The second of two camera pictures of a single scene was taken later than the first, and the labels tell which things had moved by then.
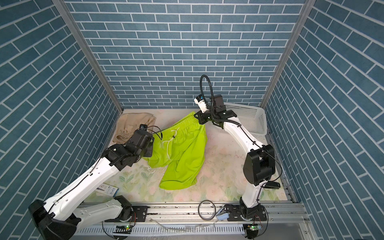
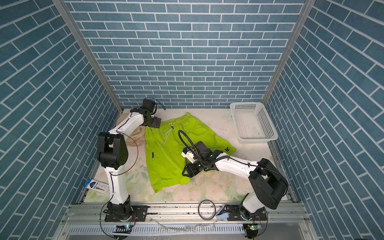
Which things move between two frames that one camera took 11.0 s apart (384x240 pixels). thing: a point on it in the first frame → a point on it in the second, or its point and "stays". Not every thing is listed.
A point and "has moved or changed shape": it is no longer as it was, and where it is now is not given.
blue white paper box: (109, 190) stays
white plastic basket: (253, 118) has moved or changed shape
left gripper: (150, 147) → (155, 123)
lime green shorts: (180, 147) has moved or changed shape
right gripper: (200, 116) → (190, 170)
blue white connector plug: (223, 216) stays
